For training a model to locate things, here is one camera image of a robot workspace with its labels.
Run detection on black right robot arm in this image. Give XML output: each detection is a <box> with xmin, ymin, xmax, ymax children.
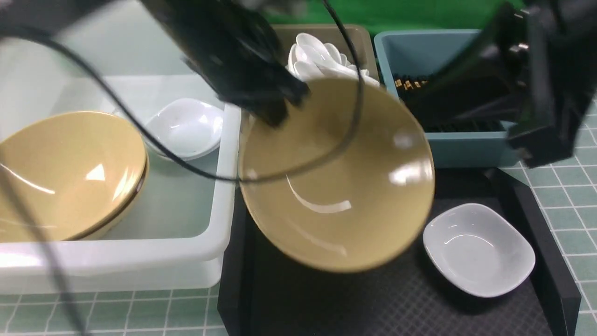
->
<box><xmin>405</xmin><ymin>0</ymin><xmax>597</xmax><ymax>168</ymax></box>

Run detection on white spoon pile in bin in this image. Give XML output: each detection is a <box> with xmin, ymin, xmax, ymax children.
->
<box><xmin>286</xmin><ymin>33</ymin><xmax>380</xmax><ymax>87</ymax></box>

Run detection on blue chopstick bin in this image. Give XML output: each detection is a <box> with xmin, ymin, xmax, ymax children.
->
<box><xmin>374</xmin><ymin>28</ymin><xmax>519</xmax><ymax>168</ymax></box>

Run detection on stacked yellow bowls in tub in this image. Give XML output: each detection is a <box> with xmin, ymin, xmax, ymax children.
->
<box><xmin>1</xmin><ymin>111</ymin><xmax>149</xmax><ymax>241</ymax></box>

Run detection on black cable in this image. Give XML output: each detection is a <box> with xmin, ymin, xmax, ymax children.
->
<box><xmin>0</xmin><ymin>0</ymin><xmax>364</xmax><ymax>336</ymax></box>

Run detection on pile of black chopsticks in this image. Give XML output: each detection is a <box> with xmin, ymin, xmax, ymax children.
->
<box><xmin>393</xmin><ymin>74</ymin><xmax>506</xmax><ymax>133</ymax></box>

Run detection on olive spoon bin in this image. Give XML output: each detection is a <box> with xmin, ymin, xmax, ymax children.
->
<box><xmin>252</xmin><ymin>25</ymin><xmax>379</xmax><ymax>131</ymax></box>

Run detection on green checkered tablecloth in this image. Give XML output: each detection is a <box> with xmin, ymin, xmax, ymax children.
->
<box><xmin>0</xmin><ymin>70</ymin><xmax>597</xmax><ymax>336</ymax></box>

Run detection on green cloth backdrop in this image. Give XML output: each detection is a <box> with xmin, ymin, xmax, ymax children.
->
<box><xmin>261</xmin><ymin>0</ymin><xmax>528</xmax><ymax>35</ymax></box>

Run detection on large white plastic tub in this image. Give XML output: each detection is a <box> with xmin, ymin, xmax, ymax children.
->
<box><xmin>1</xmin><ymin>0</ymin><xmax>241</xmax><ymax>292</ymax></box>

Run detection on stacked white dishes in tub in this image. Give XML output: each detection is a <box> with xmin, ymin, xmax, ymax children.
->
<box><xmin>144</xmin><ymin>98</ymin><xmax>224</xmax><ymax>161</ymax></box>

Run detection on white sauce dish on tray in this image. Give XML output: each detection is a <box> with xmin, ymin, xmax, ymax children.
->
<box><xmin>423</xmin><ymin>203</ymin><xmax>536</xmax><ymax>298</ymax></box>

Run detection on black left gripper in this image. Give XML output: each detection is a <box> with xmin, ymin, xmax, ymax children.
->
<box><xmin>141</xmin><ymin>0</ymin><xmax>308</xmax><ymax>127</ymax></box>

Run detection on yellow noodle bowl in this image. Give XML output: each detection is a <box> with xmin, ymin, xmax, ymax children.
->
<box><xmin>239</xmin><ymin>78</ymin><xmax>435</xmax><ymax>273</ymax></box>

